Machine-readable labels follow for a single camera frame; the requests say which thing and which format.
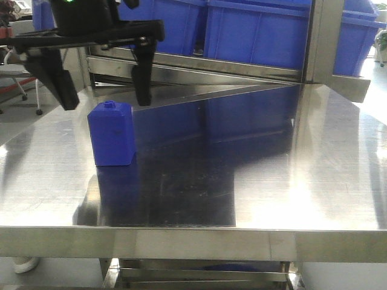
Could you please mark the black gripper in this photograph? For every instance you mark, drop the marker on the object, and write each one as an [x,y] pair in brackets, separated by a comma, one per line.
[83,23]

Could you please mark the blue bottle part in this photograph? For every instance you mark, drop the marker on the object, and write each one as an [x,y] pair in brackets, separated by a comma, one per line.
[112,135]

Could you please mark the stainless steel shelf rack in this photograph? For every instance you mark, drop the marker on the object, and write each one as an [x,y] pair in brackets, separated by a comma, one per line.
[317,70]

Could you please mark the blue plastic bin far left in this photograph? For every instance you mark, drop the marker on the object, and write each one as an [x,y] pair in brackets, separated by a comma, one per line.
[43,21]

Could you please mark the grey office chair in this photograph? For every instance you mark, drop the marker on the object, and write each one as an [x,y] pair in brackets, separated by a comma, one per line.
[15,70]

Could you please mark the blue plastic bin centre-left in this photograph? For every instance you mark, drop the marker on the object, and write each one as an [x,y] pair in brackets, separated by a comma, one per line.
[181,22]

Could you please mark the blue plastic bin centre-right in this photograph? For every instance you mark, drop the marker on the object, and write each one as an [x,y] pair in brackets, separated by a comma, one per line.
[269,33]

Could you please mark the white shoe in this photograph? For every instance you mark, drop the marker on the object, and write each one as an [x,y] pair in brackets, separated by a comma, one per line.
[25,264]

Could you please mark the blue plastic bin far right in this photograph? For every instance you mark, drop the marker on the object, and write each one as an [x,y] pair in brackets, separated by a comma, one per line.
[357,33]

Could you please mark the potted green plant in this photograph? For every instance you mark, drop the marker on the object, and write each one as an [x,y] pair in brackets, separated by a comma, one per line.
[380,40]

